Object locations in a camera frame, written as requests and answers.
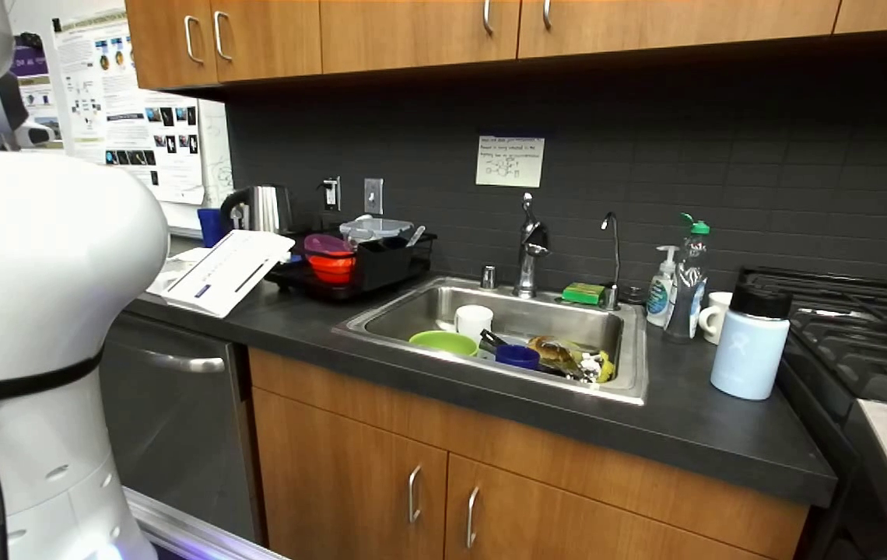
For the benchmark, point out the white box with blue stripe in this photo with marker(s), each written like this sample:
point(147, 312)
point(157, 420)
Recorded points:
point(229, 271)

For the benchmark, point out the white mug with black tag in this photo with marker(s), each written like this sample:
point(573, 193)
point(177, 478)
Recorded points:
point(473, 321)

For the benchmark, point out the black dish rack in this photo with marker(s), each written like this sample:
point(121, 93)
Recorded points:
point(389, 268)

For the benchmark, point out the green plastic bowl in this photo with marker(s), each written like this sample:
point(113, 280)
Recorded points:
point(442, 342)

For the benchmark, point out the clear plastic container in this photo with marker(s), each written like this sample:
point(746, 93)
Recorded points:
point(383, 228)

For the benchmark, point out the chrome kitchen faucet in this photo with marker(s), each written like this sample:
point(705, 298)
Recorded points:
point(529, 251)

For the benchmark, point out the blue dish item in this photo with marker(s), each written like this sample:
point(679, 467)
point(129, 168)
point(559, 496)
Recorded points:
point(516, 355)

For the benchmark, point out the red bowl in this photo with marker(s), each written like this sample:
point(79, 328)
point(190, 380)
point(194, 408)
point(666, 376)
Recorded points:
point(330, 268)

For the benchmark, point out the green sponge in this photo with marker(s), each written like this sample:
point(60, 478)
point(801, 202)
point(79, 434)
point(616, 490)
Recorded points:
point(584, 298)

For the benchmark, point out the yellow brown sink clutter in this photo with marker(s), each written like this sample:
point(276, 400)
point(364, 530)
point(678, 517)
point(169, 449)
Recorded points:
point(581, 361)

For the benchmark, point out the thin gooseneck water tap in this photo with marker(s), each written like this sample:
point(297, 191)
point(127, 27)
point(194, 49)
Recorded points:
point(616, 258)

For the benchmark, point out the steel electric kettle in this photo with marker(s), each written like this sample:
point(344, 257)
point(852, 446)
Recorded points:
point(259, 209)

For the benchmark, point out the stainless steel sink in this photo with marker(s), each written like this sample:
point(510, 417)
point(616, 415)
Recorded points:
point(631, 354)

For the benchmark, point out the clear hand soap dispenser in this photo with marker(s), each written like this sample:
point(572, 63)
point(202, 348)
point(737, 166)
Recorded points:
point(660, 298)

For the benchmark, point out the wooden lower cabinet door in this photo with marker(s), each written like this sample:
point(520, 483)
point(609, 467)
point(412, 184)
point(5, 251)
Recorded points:
point(568, 525)
point(336, 486)

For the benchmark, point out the blue plastic cup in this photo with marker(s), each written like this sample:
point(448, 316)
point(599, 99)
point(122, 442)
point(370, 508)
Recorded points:
point(212, 224)

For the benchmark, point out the dish soap bottle green cap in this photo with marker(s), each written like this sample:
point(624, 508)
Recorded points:
point(690, 290)

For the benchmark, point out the wooden upper cabinet row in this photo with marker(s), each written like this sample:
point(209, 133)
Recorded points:
point(412, 32)

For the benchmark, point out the plain white mug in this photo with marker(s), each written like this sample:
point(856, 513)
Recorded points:
point(715, 316)

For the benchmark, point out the stainless steel dishwasher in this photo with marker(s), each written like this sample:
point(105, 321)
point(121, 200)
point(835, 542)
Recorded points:
point(182, 437)

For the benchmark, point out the black gas stove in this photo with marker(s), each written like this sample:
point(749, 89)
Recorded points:
point(867, 342)

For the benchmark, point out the white light switch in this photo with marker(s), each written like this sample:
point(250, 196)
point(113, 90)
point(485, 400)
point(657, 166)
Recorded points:
point(371, 193)

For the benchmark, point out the white paper wall note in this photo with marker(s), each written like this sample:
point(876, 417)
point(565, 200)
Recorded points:
point(510, 159)

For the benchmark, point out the white wall outlet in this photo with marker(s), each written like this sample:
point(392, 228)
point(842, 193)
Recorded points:
point(330, 193)

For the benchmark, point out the wall posters with pictures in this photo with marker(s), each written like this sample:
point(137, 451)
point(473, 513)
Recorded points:
point(142, 113)

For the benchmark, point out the aluminium frame rail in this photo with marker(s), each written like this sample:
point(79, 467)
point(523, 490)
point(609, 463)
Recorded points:
point(203, 533)

